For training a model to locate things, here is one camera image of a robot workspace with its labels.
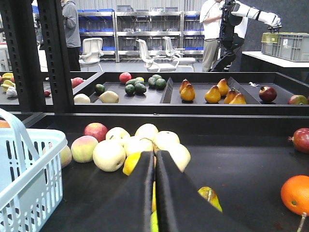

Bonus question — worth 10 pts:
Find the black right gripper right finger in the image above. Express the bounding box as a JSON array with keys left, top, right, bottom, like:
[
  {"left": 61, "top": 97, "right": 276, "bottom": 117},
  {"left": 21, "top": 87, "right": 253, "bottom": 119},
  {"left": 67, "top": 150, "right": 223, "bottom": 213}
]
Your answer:
[{"left": 155, "top": 150, "right": 250, "bottom": 232}]

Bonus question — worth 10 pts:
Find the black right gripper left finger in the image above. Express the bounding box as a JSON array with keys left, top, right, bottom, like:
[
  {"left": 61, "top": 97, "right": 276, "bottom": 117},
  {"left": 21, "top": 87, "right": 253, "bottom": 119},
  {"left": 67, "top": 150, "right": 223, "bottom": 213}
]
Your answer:
[{"left": 42, "top": 152, "right": 154, "bottom": 232}]

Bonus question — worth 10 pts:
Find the light blue plastic basket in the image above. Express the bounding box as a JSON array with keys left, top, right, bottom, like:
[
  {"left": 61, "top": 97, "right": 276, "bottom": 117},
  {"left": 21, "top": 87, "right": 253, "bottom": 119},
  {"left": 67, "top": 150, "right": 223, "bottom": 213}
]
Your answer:
[{"left": 0, "top": 109, "right": 67, "bottom": 232}]

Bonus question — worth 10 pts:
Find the yellow lemon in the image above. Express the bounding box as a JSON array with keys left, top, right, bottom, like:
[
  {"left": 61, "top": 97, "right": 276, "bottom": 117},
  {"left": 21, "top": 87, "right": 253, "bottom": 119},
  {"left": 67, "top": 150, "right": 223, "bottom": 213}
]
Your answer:
[{"left": 123, "top": 152, "right": 141, "bottom": 176}]

